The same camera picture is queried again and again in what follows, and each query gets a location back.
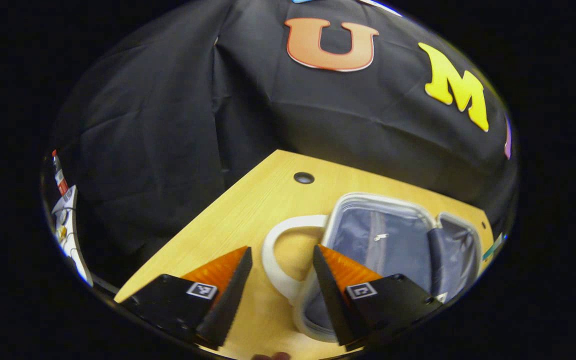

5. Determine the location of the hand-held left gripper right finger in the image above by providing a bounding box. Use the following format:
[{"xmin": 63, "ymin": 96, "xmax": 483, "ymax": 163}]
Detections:
[{"xmin": 312, "ymin": 244, "xmax": 444, "ymax": 349}]

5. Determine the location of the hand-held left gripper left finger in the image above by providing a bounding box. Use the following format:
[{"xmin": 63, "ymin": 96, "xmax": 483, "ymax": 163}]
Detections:
[{"xmin": 114, "ymin": 245, "xmax": 253, "ymax": 351}]

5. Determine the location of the white suitcase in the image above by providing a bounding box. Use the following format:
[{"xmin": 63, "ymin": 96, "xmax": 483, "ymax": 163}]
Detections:
[{"xmin": 262, "ymin": 192, "xmax": 485, "ymax": 346}]

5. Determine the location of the white side table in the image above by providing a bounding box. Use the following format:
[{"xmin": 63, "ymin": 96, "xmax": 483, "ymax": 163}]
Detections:
[{"xmin": 50, "ymin": 184, "xmax": 95, "ymax": 287}]

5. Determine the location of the black backdrop cloth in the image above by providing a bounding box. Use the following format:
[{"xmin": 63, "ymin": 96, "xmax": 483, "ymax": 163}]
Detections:
[{"xmin": 48, "ymin": 0, "xmax": 519, "ymax": 287}]

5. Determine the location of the red bottle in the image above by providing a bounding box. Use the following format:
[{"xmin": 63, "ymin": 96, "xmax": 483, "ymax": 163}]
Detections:
[{"xmin": 51, "ymin": 149, "xmax": 70, "ymax": 197}]

